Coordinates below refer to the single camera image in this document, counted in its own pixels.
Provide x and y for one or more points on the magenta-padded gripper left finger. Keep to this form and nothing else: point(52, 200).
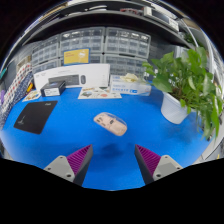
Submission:
point(61, 166)

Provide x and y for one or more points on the white keyboard packaging box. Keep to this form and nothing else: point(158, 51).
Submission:
point(96, 75)

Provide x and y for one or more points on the yellow and blue box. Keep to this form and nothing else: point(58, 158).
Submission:
point(76, 56)

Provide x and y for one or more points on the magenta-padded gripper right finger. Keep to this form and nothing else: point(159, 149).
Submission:
point(165, 165)

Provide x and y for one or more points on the pink translucent computer mouse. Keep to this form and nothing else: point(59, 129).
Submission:
point(110, 124)

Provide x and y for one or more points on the black mouse pad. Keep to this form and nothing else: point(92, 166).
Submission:
point(35, 116)

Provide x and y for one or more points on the white and blue glove box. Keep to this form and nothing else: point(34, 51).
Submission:
point(130, 89)

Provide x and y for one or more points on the white metal shelf rack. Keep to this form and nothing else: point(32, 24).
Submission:
point(210, 50)

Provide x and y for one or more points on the red and blue plaid cloth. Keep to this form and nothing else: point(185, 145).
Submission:
point(16, 83)

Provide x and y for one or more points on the navy polka dot cloth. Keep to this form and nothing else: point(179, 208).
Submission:
point(15, 101)

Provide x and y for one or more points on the cream disposable glove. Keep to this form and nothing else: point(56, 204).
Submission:
point(129, 77)

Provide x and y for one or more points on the grey wall shelf unit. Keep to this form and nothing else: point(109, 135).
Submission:
point(100, 15)

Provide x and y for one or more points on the small black product box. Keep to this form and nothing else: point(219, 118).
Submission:
point(52, 88)

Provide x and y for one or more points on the green plant in white pot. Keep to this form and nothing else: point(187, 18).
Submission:
point(186, 76)

